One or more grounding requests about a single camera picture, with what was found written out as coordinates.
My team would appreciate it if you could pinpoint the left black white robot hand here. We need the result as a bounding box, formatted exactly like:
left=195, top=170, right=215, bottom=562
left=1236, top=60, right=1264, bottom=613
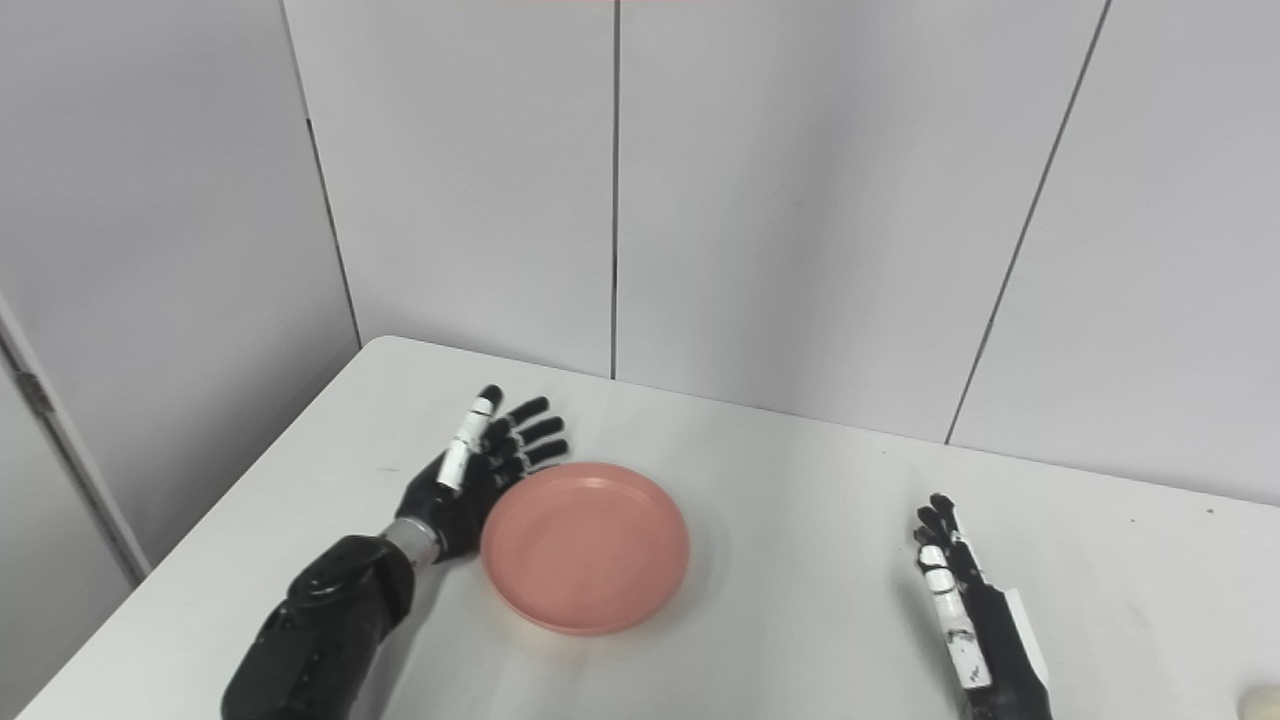
left=400, top=385, right=569, bottom=563

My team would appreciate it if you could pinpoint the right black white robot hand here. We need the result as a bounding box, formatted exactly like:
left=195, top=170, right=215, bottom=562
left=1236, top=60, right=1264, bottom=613
left=912, top=492, right=1056, bottom=720

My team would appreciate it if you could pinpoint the pink round plate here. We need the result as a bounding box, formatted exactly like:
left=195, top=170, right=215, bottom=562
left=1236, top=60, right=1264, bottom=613
left=480, top=461, right=691, bottom=637

